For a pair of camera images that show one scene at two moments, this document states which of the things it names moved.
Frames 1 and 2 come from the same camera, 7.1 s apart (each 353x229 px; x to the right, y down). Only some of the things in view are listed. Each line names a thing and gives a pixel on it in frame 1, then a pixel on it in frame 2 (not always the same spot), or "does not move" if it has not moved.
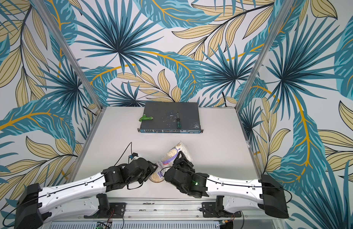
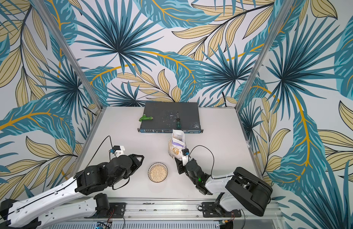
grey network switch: (164, 114) does not move
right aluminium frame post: (282, 14) does not move
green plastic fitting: (145, 118) does not move
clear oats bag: (166, 161) to (176, 143)
